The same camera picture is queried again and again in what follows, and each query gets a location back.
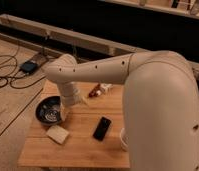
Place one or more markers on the dark blue bowl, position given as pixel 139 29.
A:
pixel 48 111

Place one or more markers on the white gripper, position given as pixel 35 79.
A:
pixel 69 96

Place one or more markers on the white paper cup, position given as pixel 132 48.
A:
pixel 123 140

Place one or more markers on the red and white small object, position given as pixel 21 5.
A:
pixel 99 89

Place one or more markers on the wooden floor rail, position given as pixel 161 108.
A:
pixel 76 40

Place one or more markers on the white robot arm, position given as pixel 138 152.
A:
pixel 160 104

